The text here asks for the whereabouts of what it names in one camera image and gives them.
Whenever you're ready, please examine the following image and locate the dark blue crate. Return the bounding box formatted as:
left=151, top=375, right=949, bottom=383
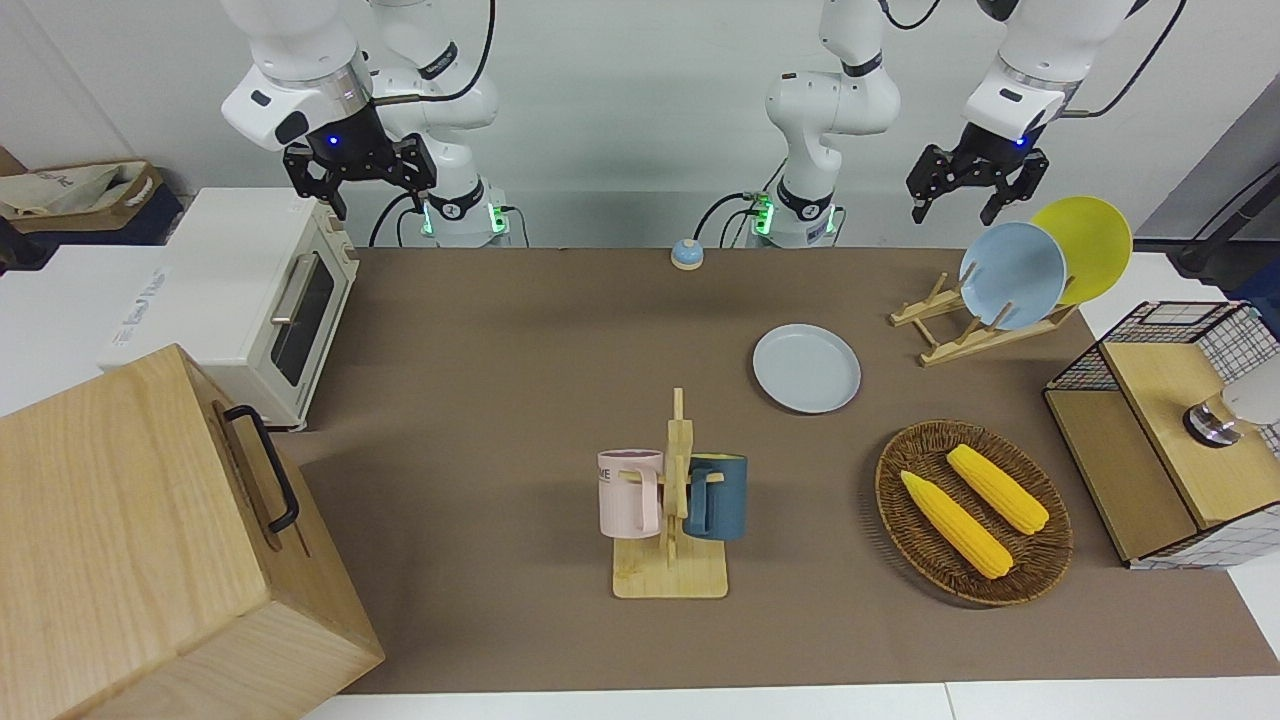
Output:
left=0, top=185, right=186, bottom=271

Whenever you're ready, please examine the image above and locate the black base cable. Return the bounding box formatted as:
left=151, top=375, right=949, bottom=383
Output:
left=368, top=192, right=421, bottom=248
left=693, top=160, right=791, bottom=248

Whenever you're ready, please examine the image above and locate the white toaster oven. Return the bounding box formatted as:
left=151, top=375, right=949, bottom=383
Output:
left=98, top=187, right=360, bottom=432

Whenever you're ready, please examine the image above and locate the gray plate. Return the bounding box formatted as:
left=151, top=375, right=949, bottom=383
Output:
left=752, top=323, right=862, bottom=414

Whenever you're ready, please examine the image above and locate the black right base cable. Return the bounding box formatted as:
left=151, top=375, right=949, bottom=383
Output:
left=368, top=192, right=421, bottom=248

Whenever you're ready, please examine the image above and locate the light blue plate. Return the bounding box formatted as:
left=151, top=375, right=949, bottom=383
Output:
left=959, top=222, right=1068, bottom=332

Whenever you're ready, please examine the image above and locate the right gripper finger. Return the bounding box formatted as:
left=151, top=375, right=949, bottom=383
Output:
left=395, top=134, right=439, bottom=197
left=283, top=146, right=348, bottom=222

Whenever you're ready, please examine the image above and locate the black left base cable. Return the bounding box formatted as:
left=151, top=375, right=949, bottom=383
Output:
left=693, top=160, right=791, bottom=248

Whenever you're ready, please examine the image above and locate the long yellow corn cob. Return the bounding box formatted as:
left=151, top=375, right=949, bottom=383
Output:
left=900, top=470, right=1014, bottom=580

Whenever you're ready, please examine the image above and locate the large wooden box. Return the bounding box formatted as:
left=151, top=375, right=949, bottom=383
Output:
left=0, top=343, right=386, bottom=720

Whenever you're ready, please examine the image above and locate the cardboard box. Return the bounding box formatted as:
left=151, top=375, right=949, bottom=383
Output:
left=0, top=160, right=166, bottom=236

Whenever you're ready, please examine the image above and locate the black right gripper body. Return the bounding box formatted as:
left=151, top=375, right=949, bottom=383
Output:
left=300, top=100, right=401, bottom=181

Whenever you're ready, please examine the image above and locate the brown wicker basket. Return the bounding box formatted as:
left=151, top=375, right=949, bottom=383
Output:
left=875, top=419, right=1075, bottom=608

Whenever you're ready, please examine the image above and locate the wooden plate rack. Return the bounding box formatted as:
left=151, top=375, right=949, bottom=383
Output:
left=889, top=262, right=1081, bottom=368

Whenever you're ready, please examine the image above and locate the white cylinder device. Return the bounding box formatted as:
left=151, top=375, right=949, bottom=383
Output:
left=1184, top=370, right=1280, bottom=449

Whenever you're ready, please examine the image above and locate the white cloth bag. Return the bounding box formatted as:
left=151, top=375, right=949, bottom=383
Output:
left=0, top=165, right=136, bottom=219

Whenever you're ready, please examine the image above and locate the black stand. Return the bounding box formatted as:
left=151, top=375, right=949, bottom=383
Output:
left=1170, top=165, right=1280, bottom=291

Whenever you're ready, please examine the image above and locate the brown table mat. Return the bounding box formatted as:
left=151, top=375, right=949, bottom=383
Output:
left=270, top=247, right=1280, bottom=696

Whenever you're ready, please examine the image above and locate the yellow plate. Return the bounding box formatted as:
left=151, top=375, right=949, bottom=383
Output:
left=1030, top=196, right=1134, bottom=307

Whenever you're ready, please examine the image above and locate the wooden mug tree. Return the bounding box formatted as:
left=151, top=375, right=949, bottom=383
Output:
left=612, top=388, right=729, bottom=600

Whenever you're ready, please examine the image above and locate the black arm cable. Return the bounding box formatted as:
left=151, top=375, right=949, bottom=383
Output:
left=372, top=0, right=498, bottom=106
left=1060, top=0, right=1188, bottom=119

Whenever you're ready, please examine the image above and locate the pink mug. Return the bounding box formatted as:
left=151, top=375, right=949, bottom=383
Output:
left=597, top=449, right=666, bottom=539

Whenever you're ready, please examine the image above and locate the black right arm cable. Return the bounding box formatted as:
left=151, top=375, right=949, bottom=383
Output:
left=372, top=0, right=498, bottom=106

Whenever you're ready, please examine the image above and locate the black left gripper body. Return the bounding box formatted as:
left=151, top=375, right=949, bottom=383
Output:
left=935, top=122, right=1046, bottom=187

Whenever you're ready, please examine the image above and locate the dark teal mug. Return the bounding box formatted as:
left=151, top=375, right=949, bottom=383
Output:
left=684, top=453, right=749, bottom=542

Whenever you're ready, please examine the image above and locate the black box handle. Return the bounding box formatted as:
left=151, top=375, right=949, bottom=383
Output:
left=223, top=404, right=301, bottom=534

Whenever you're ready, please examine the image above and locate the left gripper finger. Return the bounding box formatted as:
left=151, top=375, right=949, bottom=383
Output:
left=980, top=150, right=1050, bottom=227
left=906, top=145, right=956, bottom=225

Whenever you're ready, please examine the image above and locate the short yellow corn cob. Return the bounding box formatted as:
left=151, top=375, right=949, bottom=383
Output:
left=946, top=444, right=1050, bottom=536

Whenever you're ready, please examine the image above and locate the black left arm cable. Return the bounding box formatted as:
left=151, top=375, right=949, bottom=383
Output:
left=1060, top=0, right=1188, bottom=119

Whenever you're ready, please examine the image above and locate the wire grid storage basket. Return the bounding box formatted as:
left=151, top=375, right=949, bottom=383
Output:
left=1043, top=300, right=1280, bottom=571

